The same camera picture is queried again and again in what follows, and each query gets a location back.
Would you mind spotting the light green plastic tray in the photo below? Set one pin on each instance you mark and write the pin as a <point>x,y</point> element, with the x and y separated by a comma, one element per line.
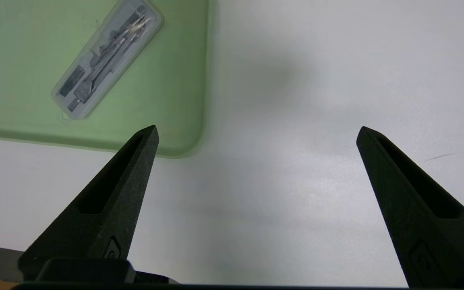
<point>22,60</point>

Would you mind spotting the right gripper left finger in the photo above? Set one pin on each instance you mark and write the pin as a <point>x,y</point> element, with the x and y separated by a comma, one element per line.
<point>107,213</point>

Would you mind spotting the clear plastic compass case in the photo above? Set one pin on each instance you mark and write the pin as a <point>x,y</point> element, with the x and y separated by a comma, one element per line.
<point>107,60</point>

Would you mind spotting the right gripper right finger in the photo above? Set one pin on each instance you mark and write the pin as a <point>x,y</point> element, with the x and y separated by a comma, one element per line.
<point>421,217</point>

